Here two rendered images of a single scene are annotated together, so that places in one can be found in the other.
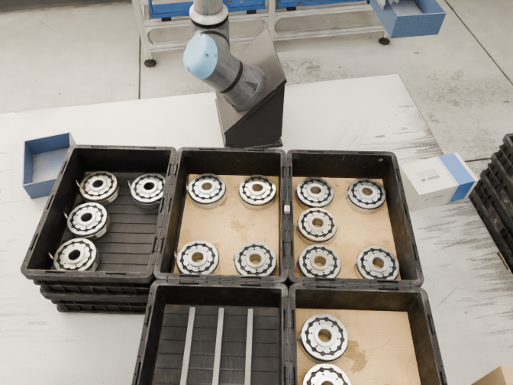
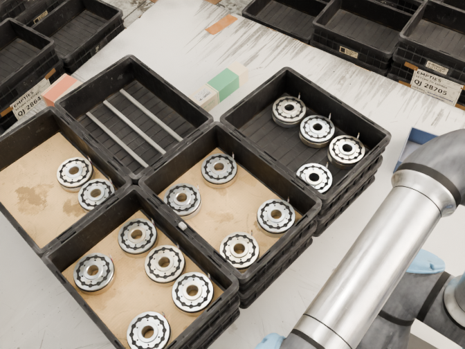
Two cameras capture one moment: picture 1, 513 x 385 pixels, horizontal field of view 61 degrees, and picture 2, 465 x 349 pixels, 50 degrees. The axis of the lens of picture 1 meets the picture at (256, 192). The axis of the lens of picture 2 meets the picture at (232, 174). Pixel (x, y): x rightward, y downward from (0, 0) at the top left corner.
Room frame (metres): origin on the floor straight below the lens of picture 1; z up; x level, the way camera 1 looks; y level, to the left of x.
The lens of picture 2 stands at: (1.13, -0.39, 2.04)
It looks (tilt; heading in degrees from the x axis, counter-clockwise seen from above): 56 degrees down; 136
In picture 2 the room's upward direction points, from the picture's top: 4 degrees counter-clockwise
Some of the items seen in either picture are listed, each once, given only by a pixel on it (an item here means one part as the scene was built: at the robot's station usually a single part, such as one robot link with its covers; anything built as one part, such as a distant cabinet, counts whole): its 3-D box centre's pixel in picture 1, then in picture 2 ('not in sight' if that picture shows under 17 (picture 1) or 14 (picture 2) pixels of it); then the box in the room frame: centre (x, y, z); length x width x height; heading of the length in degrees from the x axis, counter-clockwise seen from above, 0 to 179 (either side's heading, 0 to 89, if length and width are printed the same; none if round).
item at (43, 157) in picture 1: (51, 164); (433, 160); (0.93, 0.67, 0.74); 0.20 x 0.15 x 0.07; 17
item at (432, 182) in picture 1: (433, 182); not in sight; (0.85, -0.56, 0.75); 0.20 x 0.12 x 0.09; 106
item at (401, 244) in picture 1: (343, 223); (142, 279); (0.61, -0.23, 0.87); 0.40 x 0.30 x 0.11; 178
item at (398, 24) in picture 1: (405, 8); not in sight; (1.25, -0.46, 1.10); 0.20 x 0.15 x 0.07; 9
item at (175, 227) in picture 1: (227, 220); (229, 203); (0.62, 0.07, 0.87); 0.40 x 0.30 x 0.11; 178
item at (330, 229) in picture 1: (317, 224); (164, 263); (0.62, -0.16, 0.86); 0.10 x 0.10 x 0.01
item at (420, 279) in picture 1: (346, 211); (139, 271); (0.61, -0.23, 0.92); 0.40 x 0.30 x 0.02; 178
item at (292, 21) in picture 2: not in sight; (287, 27); (-0.15, 1.30, 0.26); 0.40 x 0.30 x 0.23; 9
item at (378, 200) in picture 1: (366, 192); (148, 332); (0.72, -0.30, 0.86); 0.10 x 0.10 x 0.01
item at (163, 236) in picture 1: (227, 209); (228, 194); (0.62, 0.07, 0.92); 0.40 x 0.30 x 0.02; 178
